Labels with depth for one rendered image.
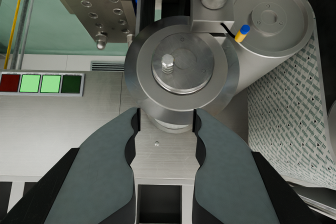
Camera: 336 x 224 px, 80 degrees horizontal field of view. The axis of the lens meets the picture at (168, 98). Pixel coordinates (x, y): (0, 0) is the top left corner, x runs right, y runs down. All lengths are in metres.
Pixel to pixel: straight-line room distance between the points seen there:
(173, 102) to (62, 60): 3.33
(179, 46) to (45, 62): 3.45
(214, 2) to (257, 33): 0.09
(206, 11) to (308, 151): 0.23
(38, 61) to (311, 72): 3.60
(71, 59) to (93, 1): 2.96
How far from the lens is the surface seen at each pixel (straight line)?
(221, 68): 0.26
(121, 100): 0.60
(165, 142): 0.57
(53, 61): 3.60
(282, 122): 0.39
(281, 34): 0.33
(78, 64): 3.41
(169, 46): 0.25
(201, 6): 0.27
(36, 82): 0.70
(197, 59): 0.25
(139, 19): 0.30
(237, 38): 0.24
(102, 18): 0.60
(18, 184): 0.71
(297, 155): 0.37
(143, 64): 0.26
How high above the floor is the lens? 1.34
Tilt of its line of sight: 12 degrees down
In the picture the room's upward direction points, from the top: 179 degrees counter-clockwise
